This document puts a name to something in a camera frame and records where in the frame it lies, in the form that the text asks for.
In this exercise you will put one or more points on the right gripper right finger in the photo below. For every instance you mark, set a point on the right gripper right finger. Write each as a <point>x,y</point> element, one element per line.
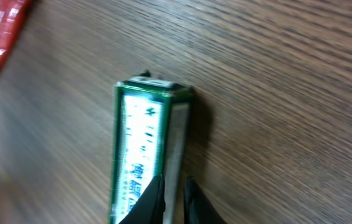
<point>197,207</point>

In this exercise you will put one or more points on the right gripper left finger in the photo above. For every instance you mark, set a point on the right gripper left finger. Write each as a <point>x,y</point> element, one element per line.
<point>150,207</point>

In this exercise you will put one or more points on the green white gum pack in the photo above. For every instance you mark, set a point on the green white gum pack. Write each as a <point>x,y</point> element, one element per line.
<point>151,119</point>

